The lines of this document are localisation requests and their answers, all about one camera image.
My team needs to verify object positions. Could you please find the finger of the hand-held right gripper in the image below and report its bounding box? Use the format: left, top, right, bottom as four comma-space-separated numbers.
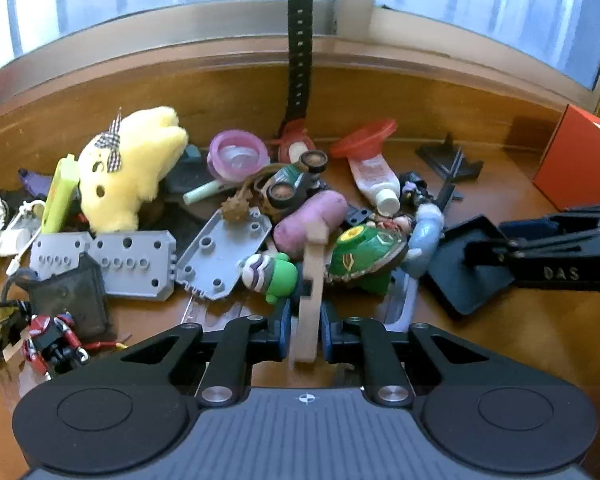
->
464, 237, 600, 292
499, 204, 600, 251

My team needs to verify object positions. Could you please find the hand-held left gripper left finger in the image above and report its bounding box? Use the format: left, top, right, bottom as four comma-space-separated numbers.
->
87, 305, 295, 407

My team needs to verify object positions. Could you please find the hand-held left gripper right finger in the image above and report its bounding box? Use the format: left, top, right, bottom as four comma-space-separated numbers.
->
320, 305, 523, 406

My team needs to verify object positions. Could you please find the notched wooden block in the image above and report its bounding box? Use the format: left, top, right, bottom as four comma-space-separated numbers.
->
292, 221, 332, 364

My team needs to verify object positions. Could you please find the black plastic tray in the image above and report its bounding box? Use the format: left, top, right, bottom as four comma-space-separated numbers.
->
424, 214, 517, 317

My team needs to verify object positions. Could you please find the green head figure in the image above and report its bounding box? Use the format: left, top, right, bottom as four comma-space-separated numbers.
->
239, 252, 300, 304

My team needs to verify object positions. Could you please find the orange box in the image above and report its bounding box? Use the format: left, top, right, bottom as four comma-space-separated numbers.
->
532, 104, 600, 212

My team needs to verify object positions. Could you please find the wooden desk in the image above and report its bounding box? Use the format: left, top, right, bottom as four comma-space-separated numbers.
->
0, 50, 600, 403

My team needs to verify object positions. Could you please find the green turtle shell toy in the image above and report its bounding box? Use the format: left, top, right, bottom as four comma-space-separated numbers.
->
324, 224, 409, 294

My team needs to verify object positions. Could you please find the grey studded building plate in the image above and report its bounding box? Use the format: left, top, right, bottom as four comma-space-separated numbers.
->
29, 232, 97, 282
88, 231, 178, 302
174, 208, 274, 302

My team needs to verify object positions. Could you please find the pink cylinder toy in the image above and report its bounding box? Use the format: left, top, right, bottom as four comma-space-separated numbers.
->
273, 189, 349, 257

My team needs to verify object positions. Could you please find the blue white figurine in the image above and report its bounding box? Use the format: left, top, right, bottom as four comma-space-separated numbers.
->
406, 204, 447, 277

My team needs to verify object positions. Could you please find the brown spiked ball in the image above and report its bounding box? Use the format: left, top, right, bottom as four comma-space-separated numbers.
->
221, 194, 251, 224

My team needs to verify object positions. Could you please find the black plastic stand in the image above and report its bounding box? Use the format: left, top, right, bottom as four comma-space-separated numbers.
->
414, 132, 484, 184

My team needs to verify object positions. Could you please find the brown green toy car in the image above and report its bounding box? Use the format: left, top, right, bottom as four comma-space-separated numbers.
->
252, 151, 329, 212

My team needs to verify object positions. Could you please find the pale green stick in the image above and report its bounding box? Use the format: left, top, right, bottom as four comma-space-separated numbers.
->
183, 179, 232, 206

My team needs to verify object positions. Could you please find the red cap white tube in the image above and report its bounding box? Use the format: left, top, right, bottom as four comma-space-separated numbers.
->
329, 118, 402, 216

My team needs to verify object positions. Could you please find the pink plastic cup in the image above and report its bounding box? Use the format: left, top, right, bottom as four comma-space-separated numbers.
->
207, 129, 271, 182

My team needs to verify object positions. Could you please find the dark teal plastic piece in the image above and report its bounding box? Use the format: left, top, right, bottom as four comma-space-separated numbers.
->
166, 144, 212, 197

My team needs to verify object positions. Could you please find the red round toy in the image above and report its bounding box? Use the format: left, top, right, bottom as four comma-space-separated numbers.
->
278, 119, 317, 164

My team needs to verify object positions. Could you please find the dark translucent pouch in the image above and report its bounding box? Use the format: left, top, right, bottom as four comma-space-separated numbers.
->
27, 252, 114, 339

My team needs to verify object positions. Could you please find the yellow plush toy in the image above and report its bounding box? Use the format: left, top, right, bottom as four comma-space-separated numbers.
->
77, 105, 189, 234

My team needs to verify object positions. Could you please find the red black robot figure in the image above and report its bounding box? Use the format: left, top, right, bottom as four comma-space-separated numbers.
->
22, 312, 91, 377

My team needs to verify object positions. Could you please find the lime green box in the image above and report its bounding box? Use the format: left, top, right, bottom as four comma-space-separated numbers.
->
40, 153, 81, 235

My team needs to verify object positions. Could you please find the purple toy piece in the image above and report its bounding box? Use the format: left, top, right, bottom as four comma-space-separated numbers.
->
18, 167, 57, 199

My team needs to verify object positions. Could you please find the black watch strap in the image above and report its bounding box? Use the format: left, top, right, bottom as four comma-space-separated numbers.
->
279, 0, 314, 132

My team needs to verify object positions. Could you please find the black cable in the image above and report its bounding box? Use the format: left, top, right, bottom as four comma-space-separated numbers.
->
0, 267, 37, 363

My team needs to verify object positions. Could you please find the white charging cable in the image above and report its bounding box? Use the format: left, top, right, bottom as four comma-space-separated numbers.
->
0, 199, 47, 287

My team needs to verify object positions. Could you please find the window with metal frame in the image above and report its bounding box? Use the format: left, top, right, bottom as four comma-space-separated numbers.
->
0, 0, 600, 108

